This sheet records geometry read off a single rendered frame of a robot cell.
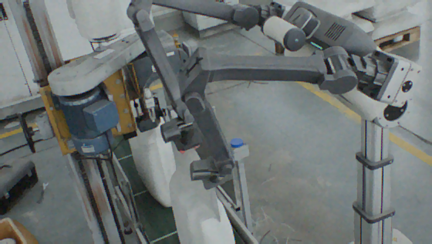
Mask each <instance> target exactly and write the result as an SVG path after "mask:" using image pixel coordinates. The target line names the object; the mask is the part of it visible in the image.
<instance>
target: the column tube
mask: <svg viewBox="0 0 432 244"><path fill-rule="evenodd" d="M8 4H9V7H10V9H11V11H12V14H13V17H14V19H15V23H16V26H17V29H18V31H19V35H20V36H21V38H22V42H23V46H24V48H25V51H26V54H27V56H28V58H29V62H30V63H31V68H32V71H33V73H34V75H35V78H36V80H37V83H38V85H40V86H41V87H43V86H49V81H48V76H49V75H48V73H47V71H46V68H45V65H44V62H43V59H45V58H46V57H43V58H42V55H41V53H40V50H39V47H38V45H37V42H36V39H39V37H38V38H36V37H35V35H34V32H33V31H32V27H35V25H36V26H37V29H38V31H39V34H40V38H41V39H42V43H43V47H44V50H45V51H46V55H47V57H48V60H49V63H50V68H51V70H52V71H54V70H55V69H57V68H60V67H62V66H64V65H65V63H64V62H63V59H62V53H61V51H60V48H59V44H58V43H57V40H56V34H55V32H54V29H53V27H52V23H51V20H50V18H49V13H48V10H47V8H46V4H45V1H44V0H33V3H30V4H28V5H29V6H30V9H31V11H32V14H33V17H34V19H35V25H33V26H32V27H31V25H30V23H34V21H33V22H29V17H28V14H27V12H26V10H25V6H24V5H19V3H18V0H8ZM26 6H27V5H26ZM50 68H48V69H50ZM63 158H64V160H65V163H66V165H67V168H68V170H69V175H70V177H71V179H72V182H73V184H74V187H75V189H76V194H77V196H78V199H79V202H80V204H81V208H82V210H83V214H84V216H85V218H86V221H87V225H88V227H89V230H90V233H91V236H92V237H93V242H94V244H105V240H104V238H103V234H102V232H101V230H100V224H99V222H98V220H97V217H96V214H95V212H94V210H93V204H92V202H91V200H90V197H89V194H88V189H87V187H86V184H85V181H84V180H83V176H82V171H81V170H80V167H79V164H78V162H77V160H76V153H75V152H70V153H68V154H67V155H64V156H63ZM83 166H84V168H85V170H86V174H87V176H88V181H89V184H90V187H91V189H92V191H93V194H94V199H95V201H96V205H97V207H98V209H99V211H100V214H99V215H100V218H101V219H102V221H103V225H104V228H105V230H106V232H105V233H106V236H107V238H108V240H109V243H110V244H122V242H121V241H120V236H119V234H118V229H117V227H116V223H115V221H114V218H113V215H112V210H111V207H110V204H109V202H108V199H107V197H106V191H105V188H104V187H103V183H102V180H101V177H100V172H99V170H98V167H97V164H96V161H95V159H83ZM83 171H84V170H83Z"/></svg>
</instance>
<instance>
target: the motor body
mask: <svg viewBox="0 0 432 244"><path fill-rule="evenodd" d="M99 93H100V88H99V87H98V86H95V89H94V90H93V92H92V93H89V94H88V95H85V96H84V97H80V98H77V99H66V98H64V97H63V96H59V102H60V104H61V107H62V110H63V115H64V117H65V119H66V123H67V125H68V128H69V131H70V133H71V138H72V139H73V143H74V145H75V147H76V151H77V152H79V153H80V154H82V155H84V156H89V157H92V156H97V155H99V154H102V153H103V152H105V151H108V150H109V149H110V148H109V145H108V143H107V139H106V135H105V134H104V133H102V134H98V133H97V132H95V131H94V130H92V129H89V128H88V127H87V124H86V121H85V117H84V116H83V108H85V107H87V106H89V105H90V104H92V103H95V102H96V101H97V100H99V99H101V97H100V95H99ZM107 135H108V138H109V140H110V144H111V146H112V145H113V132H112V130H111V129H110V128H109V129H108V130H107Z"/></svg>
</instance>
